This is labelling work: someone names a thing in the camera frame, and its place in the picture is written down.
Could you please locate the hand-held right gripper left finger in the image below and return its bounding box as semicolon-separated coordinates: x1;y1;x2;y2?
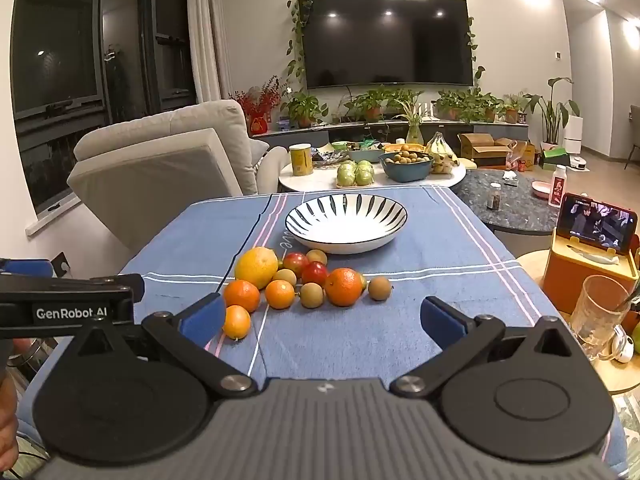
72;294;258;397

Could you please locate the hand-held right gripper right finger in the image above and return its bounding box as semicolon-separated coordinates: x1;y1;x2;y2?
390;296;573;397

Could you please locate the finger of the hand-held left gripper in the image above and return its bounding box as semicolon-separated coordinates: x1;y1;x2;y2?
0;258;54;280
0;273;146;311

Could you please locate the small orange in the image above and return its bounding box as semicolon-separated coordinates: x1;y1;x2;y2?
222;305;252;341
264;279;296;310
223;279;261;311

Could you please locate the yellow lemon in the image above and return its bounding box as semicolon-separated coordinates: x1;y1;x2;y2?
234;247;279;291

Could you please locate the large orange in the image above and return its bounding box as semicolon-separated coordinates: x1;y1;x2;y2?
324;268;364;308

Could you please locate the red plum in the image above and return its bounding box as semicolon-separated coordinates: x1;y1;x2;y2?
301;261;330;287
282;252;311;280

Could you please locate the striped ceramic bowl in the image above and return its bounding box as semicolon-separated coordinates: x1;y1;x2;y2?
285;193;409;255

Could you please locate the person's left hand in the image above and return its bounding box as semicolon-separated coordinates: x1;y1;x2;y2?
0;338;37;461

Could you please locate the blue striped tablecloth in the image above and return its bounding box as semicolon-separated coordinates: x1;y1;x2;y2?
17;185;631;480

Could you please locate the beige recliner armchair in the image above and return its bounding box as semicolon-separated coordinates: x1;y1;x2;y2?
66;99;291;253

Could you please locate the orange storage box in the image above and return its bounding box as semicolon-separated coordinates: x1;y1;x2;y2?
542;227;640;313

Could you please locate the dark marble round table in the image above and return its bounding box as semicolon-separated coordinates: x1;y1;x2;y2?
452;169;568;236

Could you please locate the blue fruit bowl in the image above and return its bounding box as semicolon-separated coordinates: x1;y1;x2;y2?
378;151;434;183

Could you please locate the clear glass mug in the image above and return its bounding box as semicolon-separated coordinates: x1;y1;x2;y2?
570;275;632;361

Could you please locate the pile of longans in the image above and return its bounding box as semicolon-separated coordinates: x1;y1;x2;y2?
382;151;430;166

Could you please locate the bunch of bananas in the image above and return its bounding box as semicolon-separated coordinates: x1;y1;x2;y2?
425;131;461;175

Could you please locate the open cardboard box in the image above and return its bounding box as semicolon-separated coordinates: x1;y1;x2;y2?
457;132;516;170

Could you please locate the white bottle red label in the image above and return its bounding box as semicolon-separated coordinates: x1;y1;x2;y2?
548;164;568;208

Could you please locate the grey throw pillow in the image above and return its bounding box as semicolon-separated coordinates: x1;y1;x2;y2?
247;136;272;168

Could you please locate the round wooden side table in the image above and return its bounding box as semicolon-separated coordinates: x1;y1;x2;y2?
515;249;640;396

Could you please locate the white round coffee table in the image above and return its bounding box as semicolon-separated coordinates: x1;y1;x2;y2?
278;157;467;193

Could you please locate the green plastic basket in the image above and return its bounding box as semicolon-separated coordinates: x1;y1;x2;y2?
345;142;386;163

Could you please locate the smartphone in red case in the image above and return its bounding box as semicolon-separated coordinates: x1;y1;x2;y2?
556;192;638;255

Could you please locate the small white gadget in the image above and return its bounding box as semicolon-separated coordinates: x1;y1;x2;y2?
612;327;636;363

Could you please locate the yellow can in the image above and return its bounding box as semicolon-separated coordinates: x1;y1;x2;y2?
289;143;314;177

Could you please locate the small cardboard box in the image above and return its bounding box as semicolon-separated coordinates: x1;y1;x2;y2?
510;139;536;171

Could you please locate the spider plant in glass vase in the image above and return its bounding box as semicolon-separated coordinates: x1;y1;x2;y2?
395;97;436;146

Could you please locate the pile of foil snack packets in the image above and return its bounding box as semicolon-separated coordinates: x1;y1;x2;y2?
311;144;348;167

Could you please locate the grey television cabinet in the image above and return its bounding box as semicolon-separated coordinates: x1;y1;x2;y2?
250;117;531;153

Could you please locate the green potted plant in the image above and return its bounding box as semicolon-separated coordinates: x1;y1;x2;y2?
282;91;329;128
502;92;531;125
437;87;506;123
342;87;423;122

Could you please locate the red berry plant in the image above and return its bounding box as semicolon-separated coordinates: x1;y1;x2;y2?
229;76;282;136

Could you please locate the dark framed window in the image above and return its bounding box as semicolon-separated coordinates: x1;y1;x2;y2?
10;0;198;211

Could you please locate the white air purifier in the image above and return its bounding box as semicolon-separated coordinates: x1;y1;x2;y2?
562;115;585;155

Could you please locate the tall leafy plant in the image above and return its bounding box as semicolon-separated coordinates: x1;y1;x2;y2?
522;77;581;151

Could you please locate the white curtain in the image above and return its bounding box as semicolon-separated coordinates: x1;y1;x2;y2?
186;0;233;106

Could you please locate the black wall television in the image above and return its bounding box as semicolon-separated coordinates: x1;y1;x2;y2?
298;0;475;90

